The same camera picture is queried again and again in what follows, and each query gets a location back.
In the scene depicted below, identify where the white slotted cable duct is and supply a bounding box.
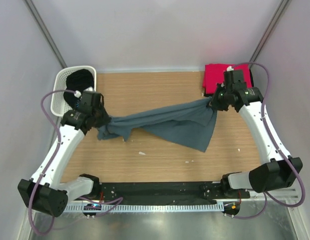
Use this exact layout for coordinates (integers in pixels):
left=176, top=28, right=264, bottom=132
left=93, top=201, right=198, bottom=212
left=64, top=202, right=224, bottom=213

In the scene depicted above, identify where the blue-grey t shirt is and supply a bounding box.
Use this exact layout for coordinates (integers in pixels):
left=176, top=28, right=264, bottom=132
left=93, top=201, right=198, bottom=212
left=97, top=98, right=217, bottom=153

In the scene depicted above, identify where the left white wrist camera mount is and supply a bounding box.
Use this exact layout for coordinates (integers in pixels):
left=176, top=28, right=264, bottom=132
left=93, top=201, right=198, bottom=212
left=74, top=90, right=82, bottom=99

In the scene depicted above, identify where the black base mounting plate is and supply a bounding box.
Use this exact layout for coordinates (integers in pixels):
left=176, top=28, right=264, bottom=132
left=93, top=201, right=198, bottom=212
left=101, top=181, right=250, bottom=206

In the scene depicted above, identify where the white perforated plastic basket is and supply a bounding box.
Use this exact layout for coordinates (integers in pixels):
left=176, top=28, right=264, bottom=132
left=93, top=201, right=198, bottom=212
left=51, top=65, right=97, bottom=117

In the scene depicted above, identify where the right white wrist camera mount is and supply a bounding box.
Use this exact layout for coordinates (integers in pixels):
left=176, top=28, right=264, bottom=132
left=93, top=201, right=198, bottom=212
left=226, top=65, right=234, bottom=72

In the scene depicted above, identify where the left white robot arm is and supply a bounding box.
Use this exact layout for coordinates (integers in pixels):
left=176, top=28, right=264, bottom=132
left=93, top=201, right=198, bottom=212
left=18, top=90, right=111, bottom=217

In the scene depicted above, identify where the black t shirt in basket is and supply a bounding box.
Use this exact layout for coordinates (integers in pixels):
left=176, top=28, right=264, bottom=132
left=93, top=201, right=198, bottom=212
left=63, top=69, right=94, bottom=109

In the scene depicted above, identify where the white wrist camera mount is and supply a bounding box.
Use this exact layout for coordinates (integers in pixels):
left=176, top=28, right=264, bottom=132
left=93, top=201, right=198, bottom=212
left=226, top=65, right=234, bottom=72
left=74, top=90, right=82, bottom=99

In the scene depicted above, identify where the folded black t shirt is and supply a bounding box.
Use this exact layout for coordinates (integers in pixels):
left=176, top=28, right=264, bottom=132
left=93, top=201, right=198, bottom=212
left=203, top=69, right=254, bottom=97

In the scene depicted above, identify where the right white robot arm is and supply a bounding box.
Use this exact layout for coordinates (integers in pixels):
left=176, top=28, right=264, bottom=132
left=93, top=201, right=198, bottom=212
left=209, top=67, right=303, bottom=198

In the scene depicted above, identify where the aluminium frame rail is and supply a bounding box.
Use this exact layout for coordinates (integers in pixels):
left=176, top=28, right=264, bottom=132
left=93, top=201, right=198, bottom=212
left=246, top=188, right=300, bottom=201

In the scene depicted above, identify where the folded red t shirt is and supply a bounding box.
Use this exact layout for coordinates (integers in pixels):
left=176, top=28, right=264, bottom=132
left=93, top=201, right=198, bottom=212
left=202, top=63, right=253, bottom=96

